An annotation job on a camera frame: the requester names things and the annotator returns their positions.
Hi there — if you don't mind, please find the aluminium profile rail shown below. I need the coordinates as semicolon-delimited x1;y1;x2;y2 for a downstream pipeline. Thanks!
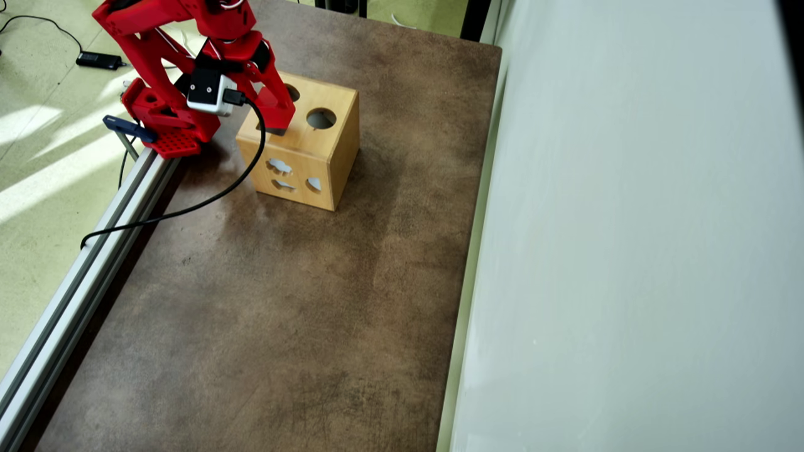
0;148;183;452

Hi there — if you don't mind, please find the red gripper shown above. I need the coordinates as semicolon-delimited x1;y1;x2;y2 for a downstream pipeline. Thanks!
198;30;296;132

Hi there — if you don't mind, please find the large white board panel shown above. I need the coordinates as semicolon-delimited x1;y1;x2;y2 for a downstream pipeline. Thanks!
437;0;804;452

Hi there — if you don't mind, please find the blue clamp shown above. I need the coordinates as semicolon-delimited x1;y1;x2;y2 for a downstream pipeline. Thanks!
102;115;158;144

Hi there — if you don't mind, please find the wooden shape sorter box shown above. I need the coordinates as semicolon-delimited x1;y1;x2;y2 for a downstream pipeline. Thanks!
236;70;361;212

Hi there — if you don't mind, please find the thin black adapter cable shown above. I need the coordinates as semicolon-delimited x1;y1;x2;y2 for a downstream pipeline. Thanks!
0;14;85;54

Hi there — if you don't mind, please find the black power adapter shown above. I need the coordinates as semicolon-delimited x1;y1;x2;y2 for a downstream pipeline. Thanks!
76;51;124;70

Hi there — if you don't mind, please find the black camera cable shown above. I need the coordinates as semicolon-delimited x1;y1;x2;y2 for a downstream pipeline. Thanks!
80;90;267;250

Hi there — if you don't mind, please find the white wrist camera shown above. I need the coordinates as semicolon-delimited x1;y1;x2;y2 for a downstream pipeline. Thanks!
187;68;238;117

